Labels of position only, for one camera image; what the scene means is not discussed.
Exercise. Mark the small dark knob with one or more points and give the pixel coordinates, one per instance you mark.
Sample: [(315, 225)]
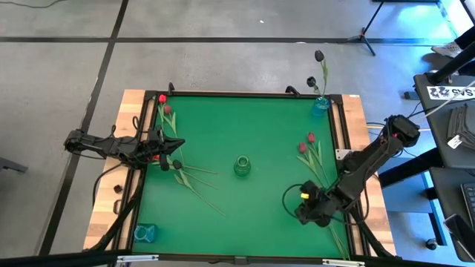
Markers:
[(118, 188)]

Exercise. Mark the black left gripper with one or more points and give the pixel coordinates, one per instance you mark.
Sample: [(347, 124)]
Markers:
[(154, 150)]

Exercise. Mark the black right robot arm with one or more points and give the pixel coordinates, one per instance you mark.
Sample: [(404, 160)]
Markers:
[(371, 159)]

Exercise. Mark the pale blue glass vase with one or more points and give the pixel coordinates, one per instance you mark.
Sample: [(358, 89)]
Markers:
[(144, 233)]

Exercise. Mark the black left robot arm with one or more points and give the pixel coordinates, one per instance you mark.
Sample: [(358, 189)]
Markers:
[(111, 146)]

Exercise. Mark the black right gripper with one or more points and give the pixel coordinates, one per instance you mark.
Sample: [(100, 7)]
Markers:
[(319, 209)]

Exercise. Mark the green table mat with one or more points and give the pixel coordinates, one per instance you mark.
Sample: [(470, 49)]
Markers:
[(241, 222)]

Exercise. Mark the white tag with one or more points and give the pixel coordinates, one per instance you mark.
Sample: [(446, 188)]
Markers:
[(454, 141)]

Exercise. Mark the black low desk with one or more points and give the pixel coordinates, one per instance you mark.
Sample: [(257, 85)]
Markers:
[(449, 193)]

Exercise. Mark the grey chair leg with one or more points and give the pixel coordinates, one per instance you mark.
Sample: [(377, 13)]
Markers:
[(11, 165)]

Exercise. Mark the green glass vase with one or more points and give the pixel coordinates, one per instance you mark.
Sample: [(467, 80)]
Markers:
[(242, 165)]

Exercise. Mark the dark grey stacked sheets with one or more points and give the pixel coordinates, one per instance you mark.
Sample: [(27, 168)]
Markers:
[(462, 124)]

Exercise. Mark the silver mounting plate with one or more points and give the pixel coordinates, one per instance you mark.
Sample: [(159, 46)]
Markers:
[(341, 153)]

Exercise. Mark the black metal table frame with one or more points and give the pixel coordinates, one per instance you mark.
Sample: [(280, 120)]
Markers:
[(241, 93)]

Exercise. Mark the black caster wheel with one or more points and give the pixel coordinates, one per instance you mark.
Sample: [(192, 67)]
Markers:
[(430, 243)]

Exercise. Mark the black tulip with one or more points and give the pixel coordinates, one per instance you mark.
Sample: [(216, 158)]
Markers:
[(311, 81), (319, 55), (177, 164)]

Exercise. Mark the computer keyboard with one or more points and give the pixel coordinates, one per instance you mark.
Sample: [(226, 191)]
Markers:
[(469, 202)]

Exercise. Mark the silver corner bracket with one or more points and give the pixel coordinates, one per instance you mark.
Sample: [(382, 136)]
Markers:
[(137, 258), (343, 263)]

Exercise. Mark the person's leg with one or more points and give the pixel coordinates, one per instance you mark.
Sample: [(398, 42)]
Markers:
[(468, 37)]

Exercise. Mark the black diagonal pole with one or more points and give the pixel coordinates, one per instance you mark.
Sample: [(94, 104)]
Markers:
[(452, 63)]

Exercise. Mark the person's shoe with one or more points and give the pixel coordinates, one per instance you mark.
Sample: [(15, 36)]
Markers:
[(447, 49)]

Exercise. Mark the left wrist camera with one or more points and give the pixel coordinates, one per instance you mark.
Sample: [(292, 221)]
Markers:
[(156, 135)]

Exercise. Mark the black tablet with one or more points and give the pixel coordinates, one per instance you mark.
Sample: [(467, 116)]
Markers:
[(458, 228)]

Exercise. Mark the black clamp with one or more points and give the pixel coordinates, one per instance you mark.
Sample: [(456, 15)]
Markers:
[(170, 88), (292, 89)]

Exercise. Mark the black tripod stand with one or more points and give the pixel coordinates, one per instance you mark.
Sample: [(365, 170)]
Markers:
[(360, 37)]

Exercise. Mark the white printed label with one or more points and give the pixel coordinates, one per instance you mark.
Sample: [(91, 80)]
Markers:
[(451, 92)]

